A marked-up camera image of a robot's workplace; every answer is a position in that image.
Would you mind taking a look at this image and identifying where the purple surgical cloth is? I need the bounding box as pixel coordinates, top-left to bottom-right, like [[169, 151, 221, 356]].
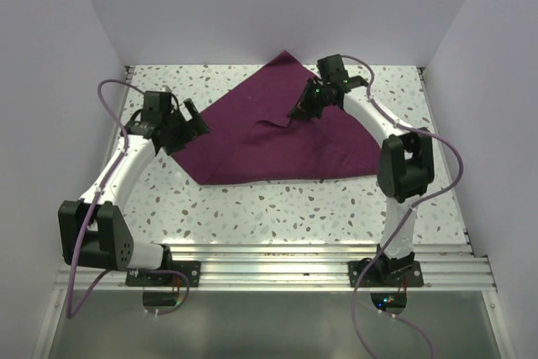
[[172, 51, 381, 185]]

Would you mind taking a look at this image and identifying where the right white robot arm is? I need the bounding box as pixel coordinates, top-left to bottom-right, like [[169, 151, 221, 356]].
[[289, 55, 435, 287]]

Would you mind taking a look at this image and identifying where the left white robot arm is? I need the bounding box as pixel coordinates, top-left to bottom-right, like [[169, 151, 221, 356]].
[[58, 91, 209, 286]]

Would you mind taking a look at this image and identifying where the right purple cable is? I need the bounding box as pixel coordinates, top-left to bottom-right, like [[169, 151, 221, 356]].
[[340, 54, 466, 359]]

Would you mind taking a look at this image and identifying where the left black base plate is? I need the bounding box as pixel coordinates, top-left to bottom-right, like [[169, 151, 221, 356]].
[[125, 261, 202, 288]]

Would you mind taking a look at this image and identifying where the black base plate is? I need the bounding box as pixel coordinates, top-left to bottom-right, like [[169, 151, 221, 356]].
[[125, 261, 202, 288], [347, 258, 425, 288]]

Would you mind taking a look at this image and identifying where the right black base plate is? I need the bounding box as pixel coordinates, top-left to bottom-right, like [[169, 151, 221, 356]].
[[347, 258, 425, 288]]

